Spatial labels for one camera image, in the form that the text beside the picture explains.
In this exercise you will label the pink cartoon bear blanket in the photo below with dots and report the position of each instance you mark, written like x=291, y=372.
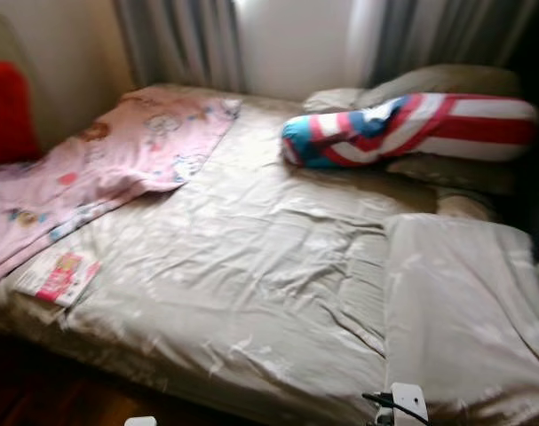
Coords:
x=100, y=160

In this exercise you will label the pink white paperback book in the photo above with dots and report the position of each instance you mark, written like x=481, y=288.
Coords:
x=58, y=277

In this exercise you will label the small beige rolled pillow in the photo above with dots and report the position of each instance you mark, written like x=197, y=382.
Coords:
x=464, y=206

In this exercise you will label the folded beige floral duvet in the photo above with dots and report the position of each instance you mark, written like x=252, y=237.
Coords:
x=464, y=311

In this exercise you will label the red white blue bolster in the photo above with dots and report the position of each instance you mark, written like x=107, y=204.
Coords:
x=447, y=129

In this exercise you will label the olive beige pillow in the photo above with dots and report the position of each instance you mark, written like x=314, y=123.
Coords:
x=455, y=80

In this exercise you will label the grey curtain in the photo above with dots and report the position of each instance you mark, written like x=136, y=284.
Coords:
x=176, y=40
x=447, y=35

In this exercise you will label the pale floral pillow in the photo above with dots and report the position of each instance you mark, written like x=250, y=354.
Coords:
x=331, y=99

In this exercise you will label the bed with beige floral sheet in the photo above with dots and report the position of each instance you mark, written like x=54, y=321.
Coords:
x=251, y=266

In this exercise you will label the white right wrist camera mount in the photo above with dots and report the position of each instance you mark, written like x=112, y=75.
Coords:
x=409, y=404

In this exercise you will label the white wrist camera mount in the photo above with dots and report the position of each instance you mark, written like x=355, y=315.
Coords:
x=409, y=404
x=140, y=422

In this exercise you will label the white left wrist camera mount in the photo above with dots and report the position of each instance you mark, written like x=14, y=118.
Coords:
x=140, y=422

